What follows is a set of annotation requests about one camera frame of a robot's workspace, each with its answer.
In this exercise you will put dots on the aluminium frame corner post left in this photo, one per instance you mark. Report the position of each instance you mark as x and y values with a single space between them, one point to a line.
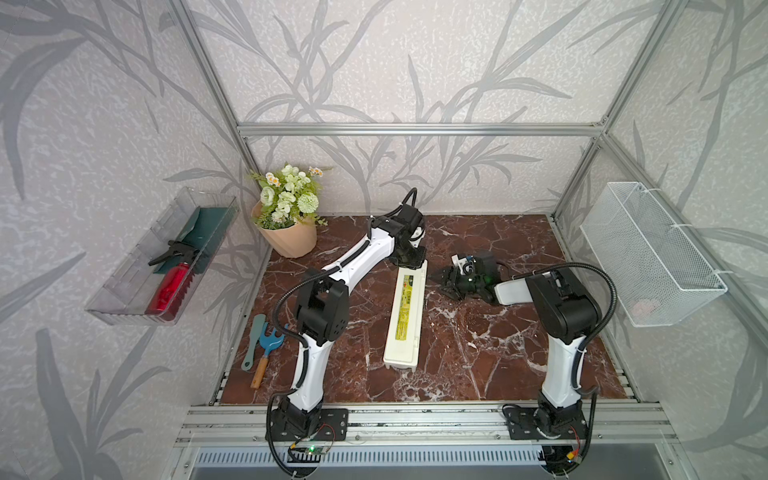
185 19

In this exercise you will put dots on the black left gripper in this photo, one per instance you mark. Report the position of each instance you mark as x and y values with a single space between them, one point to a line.
417 264

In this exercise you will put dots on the cream dispenser lid yellow label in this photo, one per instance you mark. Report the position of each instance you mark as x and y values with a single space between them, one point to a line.
404 331

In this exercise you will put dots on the aluminium front rail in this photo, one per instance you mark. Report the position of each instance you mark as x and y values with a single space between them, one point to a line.
426 423

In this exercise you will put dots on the teal garden trowel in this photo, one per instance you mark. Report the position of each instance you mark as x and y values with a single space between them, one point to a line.
254 336

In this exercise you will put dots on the terracotta flower pot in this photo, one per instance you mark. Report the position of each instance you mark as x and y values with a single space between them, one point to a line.
292 242

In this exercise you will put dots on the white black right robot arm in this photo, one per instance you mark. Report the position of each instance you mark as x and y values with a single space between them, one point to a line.
566 309

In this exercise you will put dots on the aluminium frame horizontal bar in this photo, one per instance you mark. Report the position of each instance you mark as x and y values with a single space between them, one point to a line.
419 129

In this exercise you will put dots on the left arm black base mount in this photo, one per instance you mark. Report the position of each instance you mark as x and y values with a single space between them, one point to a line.
326 424

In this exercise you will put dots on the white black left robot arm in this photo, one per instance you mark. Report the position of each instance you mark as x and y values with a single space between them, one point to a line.
322 310

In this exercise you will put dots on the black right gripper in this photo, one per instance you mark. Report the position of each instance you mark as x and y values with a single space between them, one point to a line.
455 273

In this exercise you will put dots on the white wire mesh basket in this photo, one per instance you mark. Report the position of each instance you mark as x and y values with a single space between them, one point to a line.
661 277

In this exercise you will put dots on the aluminium frame corner post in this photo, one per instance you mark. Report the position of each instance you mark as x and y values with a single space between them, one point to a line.
663 26
185 19

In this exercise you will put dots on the green white artificial flowers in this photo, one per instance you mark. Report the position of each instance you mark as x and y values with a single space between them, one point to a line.
288 197

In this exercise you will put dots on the clear plastic wall bin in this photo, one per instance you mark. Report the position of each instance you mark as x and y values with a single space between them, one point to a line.
155 281

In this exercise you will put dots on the aluminium frame corner post right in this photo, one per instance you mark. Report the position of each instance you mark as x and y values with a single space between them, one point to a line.
663 26

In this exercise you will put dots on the red spray bottle black trigger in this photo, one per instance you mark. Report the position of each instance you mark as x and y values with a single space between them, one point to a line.
169 296

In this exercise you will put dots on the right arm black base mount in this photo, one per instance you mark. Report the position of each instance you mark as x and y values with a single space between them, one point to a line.
528 423

